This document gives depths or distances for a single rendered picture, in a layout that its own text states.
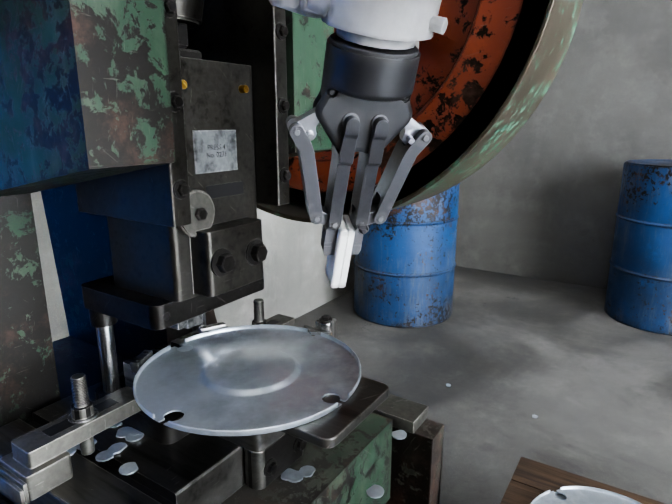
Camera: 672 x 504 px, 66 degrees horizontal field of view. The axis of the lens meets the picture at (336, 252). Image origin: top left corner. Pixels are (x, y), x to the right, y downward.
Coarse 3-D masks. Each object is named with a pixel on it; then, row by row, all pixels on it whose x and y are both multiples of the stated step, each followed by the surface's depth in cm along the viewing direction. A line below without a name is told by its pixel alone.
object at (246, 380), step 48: (192, 336) 77; (240, 336) 79; (288, 336) 79; (144, 384) 64; (192, 384) 64; (240, 384) 63; (288, 384) 64; (336, 384) 64; (192, 432) 54; (240, 432) 54
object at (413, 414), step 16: (208, 320) 108; (400, 400) 87; (384, 416) 84; (400, 416) 83; (416, 416) 83; (416, 432) 82; (432, 432) 82; (400, 448) 84; (416, 448) 82; (432, 448) 81; (400, 464) 85; (416, 464) 83; (432, 464) 82; (400, 480) 85; (416, 480) 84; (432, 480) 83; (400, 496) 86; (416, 496) 84; (432, 496) 84
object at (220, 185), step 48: (192, 96) 59; (240, 96) 65; (192, 144) 60; (240, 144) 67; (192, 192) 60; (240, 192) 68; (144, 240) 63; (192, 240) 62; (240, 240) 65; (144, 288) 65; (192, 288) 63
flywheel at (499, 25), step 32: (448, 0) 80; (480, 0) 75; (512, 0) 72; (544, 0) 79; (448, 32) 81; (480, 32) 75; (512, 32) 73; (448, 64) 82; (480, 64) 76; (512, 64) 79; (416, 96) 86; (448, 96) 79; (480, 96) 77; (448, 128) 80; (320, 160) 95; (384, 160) 88; (416, 160) 84; (320, 192) 96
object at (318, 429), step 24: (360, 384) 65; (384, 384) 65; (336, 408) 59; (360, 408) 59; (288, 432) 56; (312, 432) 55; (336, 432) 55; (264, 456) 64; (288, 456) 69; (264, 480) 65
